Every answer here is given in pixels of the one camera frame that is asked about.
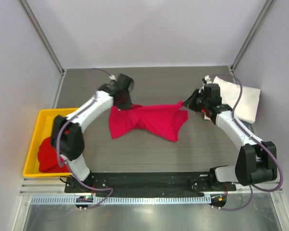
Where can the red t-shirt in bin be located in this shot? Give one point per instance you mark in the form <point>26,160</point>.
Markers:
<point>47,158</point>

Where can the aluminium frame post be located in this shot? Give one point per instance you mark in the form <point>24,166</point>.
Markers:
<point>252,33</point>
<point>33,20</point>

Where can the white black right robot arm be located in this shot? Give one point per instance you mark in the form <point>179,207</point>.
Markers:
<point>256,158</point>

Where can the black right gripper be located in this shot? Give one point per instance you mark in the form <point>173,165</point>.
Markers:
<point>195,99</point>

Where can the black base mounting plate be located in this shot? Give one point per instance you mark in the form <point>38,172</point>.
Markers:
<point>158,184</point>

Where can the white folded t-shirt on stack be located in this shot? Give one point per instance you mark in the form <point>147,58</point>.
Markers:
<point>246,109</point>

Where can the pink t-shirt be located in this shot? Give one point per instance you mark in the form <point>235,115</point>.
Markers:
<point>163,120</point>

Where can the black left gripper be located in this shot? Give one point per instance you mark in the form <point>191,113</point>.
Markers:
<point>127,104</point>

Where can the right aluminium frame post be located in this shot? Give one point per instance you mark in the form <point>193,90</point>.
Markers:
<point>252,33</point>

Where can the yellow plastic bin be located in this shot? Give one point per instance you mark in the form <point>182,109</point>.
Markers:
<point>43,128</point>

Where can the left aluminium frame post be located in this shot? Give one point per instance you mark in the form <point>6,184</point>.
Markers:
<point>33,20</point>

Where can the white slotted cable duct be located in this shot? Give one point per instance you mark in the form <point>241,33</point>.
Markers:
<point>87,200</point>

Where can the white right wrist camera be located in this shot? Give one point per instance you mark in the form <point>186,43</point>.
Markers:
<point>206,80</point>

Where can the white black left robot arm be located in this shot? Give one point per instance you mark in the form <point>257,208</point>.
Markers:
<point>67,132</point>

